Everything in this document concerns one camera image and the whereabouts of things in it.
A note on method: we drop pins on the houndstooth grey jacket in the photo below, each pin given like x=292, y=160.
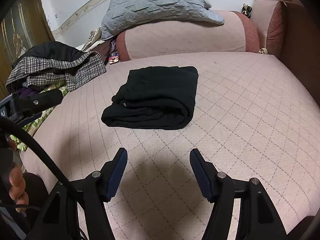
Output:
x=38, y=73

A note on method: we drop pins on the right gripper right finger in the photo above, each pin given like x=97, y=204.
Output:
x=258, y=217

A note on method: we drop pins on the left hand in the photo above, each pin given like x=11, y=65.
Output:
x=17, y=191

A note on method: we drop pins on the cream cloth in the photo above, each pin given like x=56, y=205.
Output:
x=93, y=41

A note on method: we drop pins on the black pants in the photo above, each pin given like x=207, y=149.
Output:
x=154, y=97

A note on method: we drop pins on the pink quilted mattress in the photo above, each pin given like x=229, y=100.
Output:
x=253, y=118

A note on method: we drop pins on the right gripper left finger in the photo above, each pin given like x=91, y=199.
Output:
x=81, y=214

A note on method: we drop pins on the wooden glass door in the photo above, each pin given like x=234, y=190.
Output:
x=23, y=25

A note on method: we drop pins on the black garment on pile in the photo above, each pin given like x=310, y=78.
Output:
x=52, y=50

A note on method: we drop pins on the black gold hair clip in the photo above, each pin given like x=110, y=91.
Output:
x=246, y=10

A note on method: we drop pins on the grey quilted pillow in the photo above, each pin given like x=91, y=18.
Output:
x=123, y=14

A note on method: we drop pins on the small gold trinket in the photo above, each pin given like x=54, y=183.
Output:
x=263, y=51

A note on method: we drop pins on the pink and maroon bolster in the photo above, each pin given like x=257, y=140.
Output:
x=238, y=34

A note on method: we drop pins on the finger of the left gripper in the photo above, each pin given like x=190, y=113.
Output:
x=42, y=101

